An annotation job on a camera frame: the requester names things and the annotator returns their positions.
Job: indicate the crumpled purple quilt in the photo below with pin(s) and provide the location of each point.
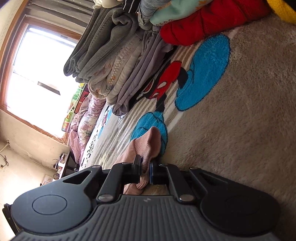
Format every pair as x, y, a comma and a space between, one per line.
83, 125

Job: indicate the pink child sweatshirt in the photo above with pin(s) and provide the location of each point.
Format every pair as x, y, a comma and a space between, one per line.
148, 146

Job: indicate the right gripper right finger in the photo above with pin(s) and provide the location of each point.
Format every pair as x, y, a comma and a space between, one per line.
171, 176

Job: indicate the window with wooden frame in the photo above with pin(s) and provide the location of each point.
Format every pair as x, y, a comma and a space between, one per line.
33, 87

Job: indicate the colourful alphabet headboard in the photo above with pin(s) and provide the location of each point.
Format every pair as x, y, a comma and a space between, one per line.
75, 104

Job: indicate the grey curtain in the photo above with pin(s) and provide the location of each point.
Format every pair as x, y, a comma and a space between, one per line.
74, 15

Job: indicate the dark grey folded blanket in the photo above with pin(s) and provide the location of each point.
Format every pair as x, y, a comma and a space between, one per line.
106, 33

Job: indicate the yellow folded garment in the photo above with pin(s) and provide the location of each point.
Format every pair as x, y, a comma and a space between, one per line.
284, 9

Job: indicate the beige patterned folded blanket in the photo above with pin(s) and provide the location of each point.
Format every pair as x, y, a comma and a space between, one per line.
110, 79

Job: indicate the Mickey Mouse fleece blanket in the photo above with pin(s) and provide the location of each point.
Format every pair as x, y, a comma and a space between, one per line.
226, 105

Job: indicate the black side desk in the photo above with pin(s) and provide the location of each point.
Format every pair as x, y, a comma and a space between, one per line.
65, 165

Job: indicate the teal folded garment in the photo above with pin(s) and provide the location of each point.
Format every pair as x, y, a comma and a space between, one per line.
176, 10

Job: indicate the red folded garment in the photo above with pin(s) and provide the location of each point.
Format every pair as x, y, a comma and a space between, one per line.
213, 18

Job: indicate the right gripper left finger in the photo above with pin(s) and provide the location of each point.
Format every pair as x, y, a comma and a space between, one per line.
114, 179

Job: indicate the lilac grey folded blanket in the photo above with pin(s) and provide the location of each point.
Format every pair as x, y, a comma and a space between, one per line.
154, 52

